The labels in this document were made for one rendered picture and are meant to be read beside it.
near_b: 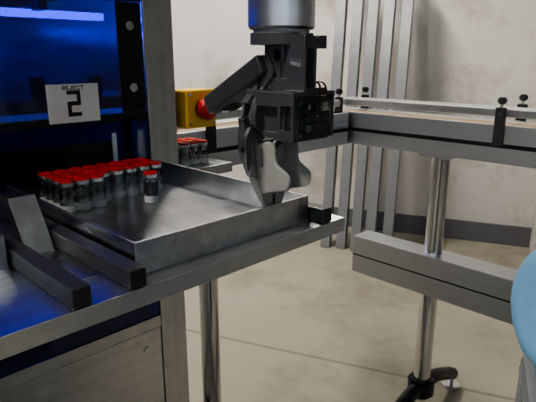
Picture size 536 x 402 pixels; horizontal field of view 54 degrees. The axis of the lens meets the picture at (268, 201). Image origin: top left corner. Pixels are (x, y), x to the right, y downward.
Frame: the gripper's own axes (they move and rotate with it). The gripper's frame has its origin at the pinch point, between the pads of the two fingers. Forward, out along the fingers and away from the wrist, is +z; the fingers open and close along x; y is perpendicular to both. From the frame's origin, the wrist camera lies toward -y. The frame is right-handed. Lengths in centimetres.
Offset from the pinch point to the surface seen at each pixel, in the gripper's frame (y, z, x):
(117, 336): -35.9, 32.4, -3.1
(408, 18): -110, -36, 217
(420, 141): -24, 4, 82
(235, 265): 4.0, 4.8, -9.1
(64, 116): -35.9, -8.3, -9.0
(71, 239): -8.2, 1.7, -21.9
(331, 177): -138, 51, 191
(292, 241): 4.0, 4.4, 0.3
